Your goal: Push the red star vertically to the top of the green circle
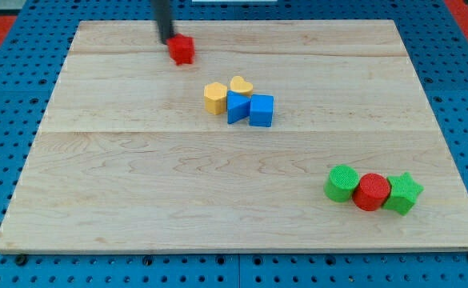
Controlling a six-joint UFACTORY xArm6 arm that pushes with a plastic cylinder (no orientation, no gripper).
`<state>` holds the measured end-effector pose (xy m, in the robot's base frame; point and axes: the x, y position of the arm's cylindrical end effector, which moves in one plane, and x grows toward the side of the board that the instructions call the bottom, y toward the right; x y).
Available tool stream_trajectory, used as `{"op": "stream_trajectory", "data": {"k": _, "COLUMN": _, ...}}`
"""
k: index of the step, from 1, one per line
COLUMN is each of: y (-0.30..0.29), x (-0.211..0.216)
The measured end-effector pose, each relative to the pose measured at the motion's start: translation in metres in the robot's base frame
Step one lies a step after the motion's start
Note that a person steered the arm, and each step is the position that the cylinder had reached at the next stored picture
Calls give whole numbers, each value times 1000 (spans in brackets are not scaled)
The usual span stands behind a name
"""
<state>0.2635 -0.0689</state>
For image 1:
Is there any red star block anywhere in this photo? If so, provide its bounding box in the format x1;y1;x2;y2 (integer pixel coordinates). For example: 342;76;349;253
166;34;195;66

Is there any green star block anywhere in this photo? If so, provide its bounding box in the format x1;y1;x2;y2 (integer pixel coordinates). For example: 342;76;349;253
382;172;424;216

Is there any blue triangle block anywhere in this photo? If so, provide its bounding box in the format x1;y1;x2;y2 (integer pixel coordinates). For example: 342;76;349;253
226;90;250;124

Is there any blue cube block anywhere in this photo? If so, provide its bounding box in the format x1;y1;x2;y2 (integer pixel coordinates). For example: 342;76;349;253
249;94;274;127

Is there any yellow hexagon block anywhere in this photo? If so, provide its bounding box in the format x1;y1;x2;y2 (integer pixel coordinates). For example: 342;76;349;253
203;82;227;115

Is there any yellow heart block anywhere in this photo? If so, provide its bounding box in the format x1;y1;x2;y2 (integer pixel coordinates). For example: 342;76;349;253
230;75;254;97

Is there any light wooden board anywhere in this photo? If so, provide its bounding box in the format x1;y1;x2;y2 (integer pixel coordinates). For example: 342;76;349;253
0;20;468;254

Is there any green cylinder block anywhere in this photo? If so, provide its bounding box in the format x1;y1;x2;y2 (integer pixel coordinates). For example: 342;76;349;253
324;165;360;202

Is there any red cylinder block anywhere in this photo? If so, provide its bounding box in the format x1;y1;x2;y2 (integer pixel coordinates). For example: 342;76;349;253
352;173;390;211

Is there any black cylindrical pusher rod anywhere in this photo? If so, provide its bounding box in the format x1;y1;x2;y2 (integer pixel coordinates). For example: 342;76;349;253
150;0;175;45

